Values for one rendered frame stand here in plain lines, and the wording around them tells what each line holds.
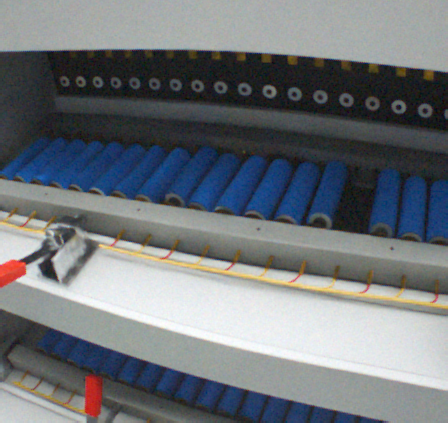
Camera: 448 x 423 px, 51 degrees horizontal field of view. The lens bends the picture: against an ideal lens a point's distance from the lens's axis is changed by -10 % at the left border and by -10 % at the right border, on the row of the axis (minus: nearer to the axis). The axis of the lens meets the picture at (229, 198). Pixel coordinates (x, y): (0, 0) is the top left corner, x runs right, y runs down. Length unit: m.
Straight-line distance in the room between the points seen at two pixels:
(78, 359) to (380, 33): 0.41
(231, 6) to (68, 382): 0.38
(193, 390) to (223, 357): 0.18
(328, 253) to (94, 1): 0.19
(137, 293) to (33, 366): 0.23
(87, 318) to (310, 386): 0.15
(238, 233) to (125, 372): 0.23
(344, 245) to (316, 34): 0.13
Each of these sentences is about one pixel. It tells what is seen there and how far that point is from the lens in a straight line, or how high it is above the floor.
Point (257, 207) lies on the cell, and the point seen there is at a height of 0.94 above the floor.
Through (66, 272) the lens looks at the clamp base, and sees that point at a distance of 0.34.
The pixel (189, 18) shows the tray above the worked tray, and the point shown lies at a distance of 0.25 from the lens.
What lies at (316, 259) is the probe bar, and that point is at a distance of 0.30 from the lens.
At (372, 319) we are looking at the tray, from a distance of 0.29.
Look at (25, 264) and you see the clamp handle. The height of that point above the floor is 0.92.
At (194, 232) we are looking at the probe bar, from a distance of 0.32.
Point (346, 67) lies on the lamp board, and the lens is 0.38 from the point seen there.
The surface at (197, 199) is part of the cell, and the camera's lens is 0.35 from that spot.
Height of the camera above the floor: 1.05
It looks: 19 degrees down
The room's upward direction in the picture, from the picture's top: 2 degrees clockwise
